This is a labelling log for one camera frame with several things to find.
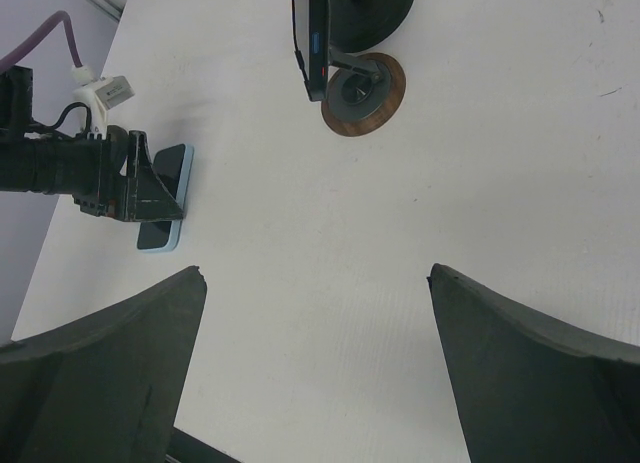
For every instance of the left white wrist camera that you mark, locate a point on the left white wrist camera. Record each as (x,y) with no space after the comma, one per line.
(101,96)

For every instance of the black phone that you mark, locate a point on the black phone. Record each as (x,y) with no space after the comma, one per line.
(310,21)

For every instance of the brown-base phone stand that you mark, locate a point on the brown-base phone stand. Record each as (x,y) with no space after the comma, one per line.
(360,101)

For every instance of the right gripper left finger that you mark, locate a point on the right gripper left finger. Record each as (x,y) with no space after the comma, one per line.
(105,387)

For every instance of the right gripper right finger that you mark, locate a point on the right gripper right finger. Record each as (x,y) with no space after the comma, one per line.
(529,387)

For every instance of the rear black phone stand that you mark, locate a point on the rear black phone stand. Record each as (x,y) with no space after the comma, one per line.
(359,25)

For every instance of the light blue phone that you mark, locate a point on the light blue phone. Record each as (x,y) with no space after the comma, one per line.
(173,165)

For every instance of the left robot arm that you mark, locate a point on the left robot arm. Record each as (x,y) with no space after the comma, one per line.
(18,129)

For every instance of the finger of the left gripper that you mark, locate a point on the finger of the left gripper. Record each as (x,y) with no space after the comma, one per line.
(143,195)

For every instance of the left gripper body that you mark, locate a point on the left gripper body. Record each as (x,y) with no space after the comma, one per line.
(91,170)

